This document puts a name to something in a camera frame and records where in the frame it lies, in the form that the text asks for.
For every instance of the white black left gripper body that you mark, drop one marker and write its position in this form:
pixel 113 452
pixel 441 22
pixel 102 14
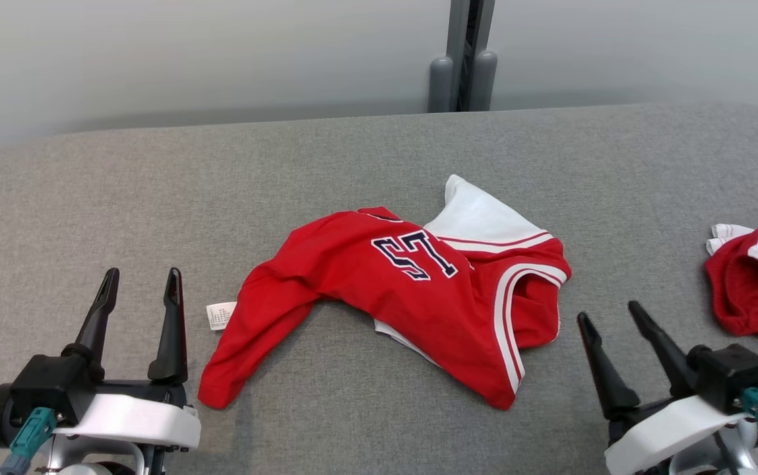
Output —
pixel 141 419

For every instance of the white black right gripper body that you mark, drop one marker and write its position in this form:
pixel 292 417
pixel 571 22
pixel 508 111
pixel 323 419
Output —
pixel 669 432

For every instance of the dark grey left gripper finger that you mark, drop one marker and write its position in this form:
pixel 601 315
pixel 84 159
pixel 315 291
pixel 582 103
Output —
pixel 171 336
pixel 98 316

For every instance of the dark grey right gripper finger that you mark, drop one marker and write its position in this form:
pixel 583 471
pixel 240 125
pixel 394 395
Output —
pixel 669 356
pixel 609 376

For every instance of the red white numbered jersey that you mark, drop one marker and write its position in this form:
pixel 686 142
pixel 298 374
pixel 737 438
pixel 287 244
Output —
pixel 365 297

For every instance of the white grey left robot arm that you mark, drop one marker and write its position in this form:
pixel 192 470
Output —
pixel 88 458

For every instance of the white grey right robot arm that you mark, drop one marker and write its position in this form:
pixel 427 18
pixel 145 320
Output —
pixel 728 455

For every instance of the grey fabric sofa seat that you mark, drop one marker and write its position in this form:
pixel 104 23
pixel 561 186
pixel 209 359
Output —
pixel 154 198

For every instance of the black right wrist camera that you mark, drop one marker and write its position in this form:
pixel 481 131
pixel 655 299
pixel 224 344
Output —
pixel 731 376

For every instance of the teal left camera connector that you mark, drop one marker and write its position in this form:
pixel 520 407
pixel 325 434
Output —
pixel 29 435

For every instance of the grey rounded post foot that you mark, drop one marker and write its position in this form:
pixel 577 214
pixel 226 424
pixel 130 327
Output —
pixel 484 82
pixel 440 86

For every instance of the grey partition post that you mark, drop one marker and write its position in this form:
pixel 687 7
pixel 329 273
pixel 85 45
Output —
pixel 470 33

